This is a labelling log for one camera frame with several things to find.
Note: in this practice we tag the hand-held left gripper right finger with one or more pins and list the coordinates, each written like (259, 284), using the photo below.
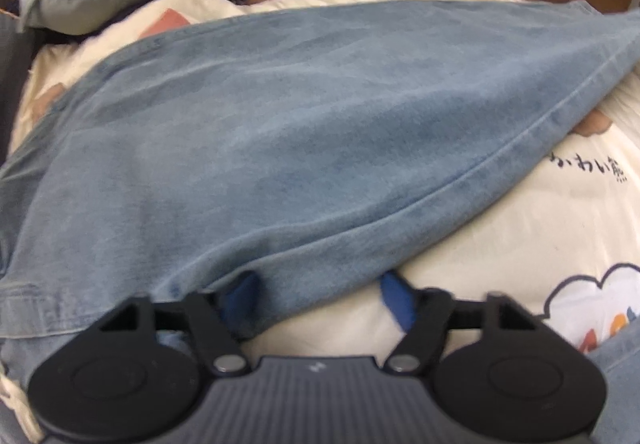
(397, 298)

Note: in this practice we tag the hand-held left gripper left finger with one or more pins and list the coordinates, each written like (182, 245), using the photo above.
(241, 295)

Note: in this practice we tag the light blue jeans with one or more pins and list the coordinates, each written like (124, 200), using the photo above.
(275, 134)

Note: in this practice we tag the cream bear printed blanket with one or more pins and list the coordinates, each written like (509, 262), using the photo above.
(550, 234)

